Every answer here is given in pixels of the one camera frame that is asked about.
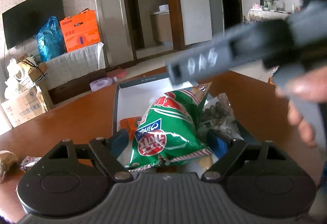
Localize orange wafer snack packet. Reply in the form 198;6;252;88
120;117;142;140

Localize brown paper snack packet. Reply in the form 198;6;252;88
0;150;18;183

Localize side table with lace cloth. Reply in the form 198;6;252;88
246;8;290;22

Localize person's right hand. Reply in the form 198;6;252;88
273;64;326;151

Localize small cardboard box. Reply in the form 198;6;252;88
16;57;48;87

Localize white crumpled plastic bag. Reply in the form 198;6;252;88
4;58;24;100

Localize tall grey refrigerator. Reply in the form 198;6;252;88
209;0;224;37

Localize white rice cooker pot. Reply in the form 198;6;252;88
159;4;169;12

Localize orange gift bag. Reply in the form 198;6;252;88
59;8;101;52

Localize purple detergent bottle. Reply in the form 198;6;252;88
90;77;118;92

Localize blue plastic bag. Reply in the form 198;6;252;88
36;16;65;62

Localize grey nut snack packet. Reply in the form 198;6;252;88
198;93;243;142

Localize green chips bag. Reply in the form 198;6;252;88
126;83;212;171

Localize cabinet with white cloth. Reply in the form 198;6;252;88
45;42;106;105

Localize pink red floor item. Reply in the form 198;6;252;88
106;67;127;79

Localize kitchen counter cabinet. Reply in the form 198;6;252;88
150;12;172;44

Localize clear pink candy packet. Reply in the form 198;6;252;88
20;156;41;172

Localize large brown cardboard box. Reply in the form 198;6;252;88
1;85;53;128

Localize grey cardboard box tray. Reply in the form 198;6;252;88
115;74;257;171

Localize black wall television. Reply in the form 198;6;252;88
2;0;65;49

